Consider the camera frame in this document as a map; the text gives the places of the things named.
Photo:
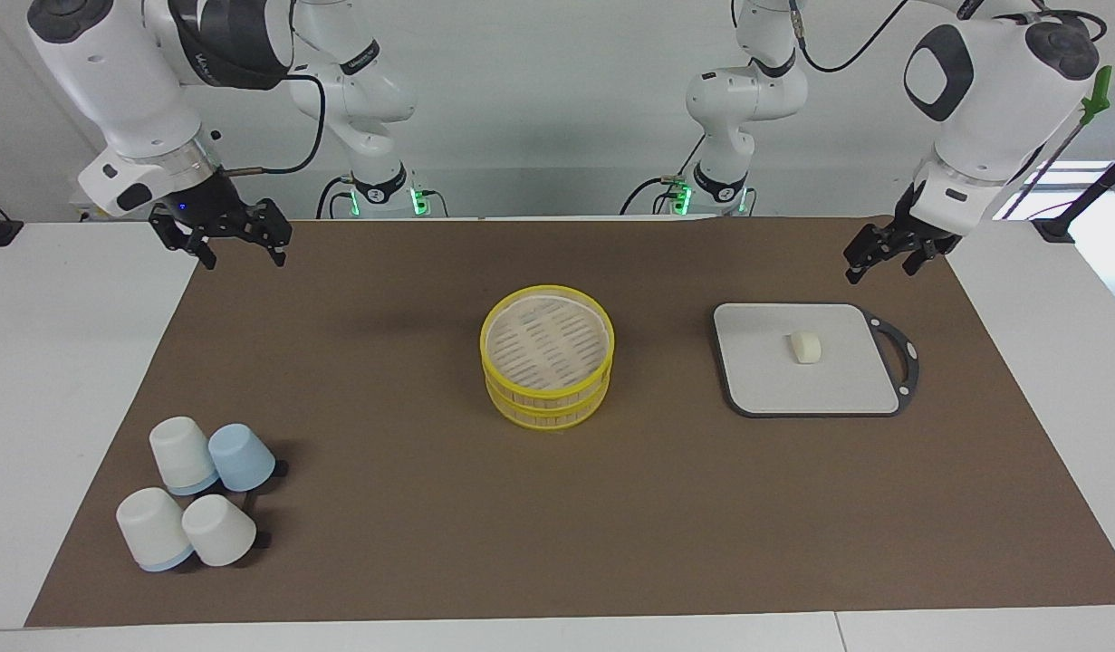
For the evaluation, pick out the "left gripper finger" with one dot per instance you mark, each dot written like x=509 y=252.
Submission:
x=914 y=262
x=856 y=268

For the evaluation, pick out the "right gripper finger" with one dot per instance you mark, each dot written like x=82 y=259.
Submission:
x=280 y=250
x=205 y=254

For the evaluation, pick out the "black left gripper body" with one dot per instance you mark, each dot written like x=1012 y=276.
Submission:
x=901 y=237

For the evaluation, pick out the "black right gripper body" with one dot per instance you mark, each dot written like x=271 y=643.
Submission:
x=217 y=213

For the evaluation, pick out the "white steamed bun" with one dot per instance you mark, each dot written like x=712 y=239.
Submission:
x=805 y=347

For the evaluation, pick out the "yellow bamboo steamer lid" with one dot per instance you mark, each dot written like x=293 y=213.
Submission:
x=546 y=342

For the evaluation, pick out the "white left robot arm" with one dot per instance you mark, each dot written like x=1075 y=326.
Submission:
x=992 y=91

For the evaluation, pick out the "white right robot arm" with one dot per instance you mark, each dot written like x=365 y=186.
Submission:
x=113 y=81

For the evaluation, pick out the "yellow bamboo steamer basket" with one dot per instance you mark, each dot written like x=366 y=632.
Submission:
x=548 y=415

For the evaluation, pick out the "white cutting board grey rim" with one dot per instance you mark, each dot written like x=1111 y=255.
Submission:
x=792 y=380

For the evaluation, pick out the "black stand clamp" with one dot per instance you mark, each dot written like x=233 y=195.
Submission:
x=1087 y=195

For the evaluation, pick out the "white plastic cup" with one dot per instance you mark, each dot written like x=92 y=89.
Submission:
x=151 y=528
x=182 y=453
x=218 y=531

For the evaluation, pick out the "light blue plastic cup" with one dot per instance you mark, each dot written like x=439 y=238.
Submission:
x=242 y=457

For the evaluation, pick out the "green clip on pole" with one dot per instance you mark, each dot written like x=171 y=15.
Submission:
x=1099 y=91

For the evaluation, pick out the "brown table mat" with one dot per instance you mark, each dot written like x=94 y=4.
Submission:
x=539 y=525

